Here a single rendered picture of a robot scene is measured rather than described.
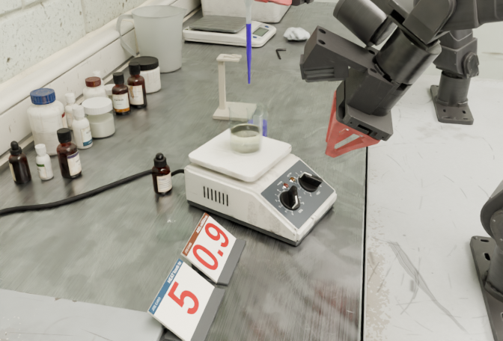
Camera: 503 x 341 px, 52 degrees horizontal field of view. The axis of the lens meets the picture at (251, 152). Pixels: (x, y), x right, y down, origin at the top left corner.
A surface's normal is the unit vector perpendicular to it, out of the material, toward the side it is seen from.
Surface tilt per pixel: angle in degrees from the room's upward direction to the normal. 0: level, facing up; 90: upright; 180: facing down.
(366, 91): 104
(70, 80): 90
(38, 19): 90
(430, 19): 90
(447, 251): 0
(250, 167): 0
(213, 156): 0
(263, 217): 90
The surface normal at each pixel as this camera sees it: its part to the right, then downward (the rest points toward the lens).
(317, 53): -0.13, 0.68
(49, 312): 0.00, -0.88
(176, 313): 0.62, -0.60
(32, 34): 0.98, 0.10
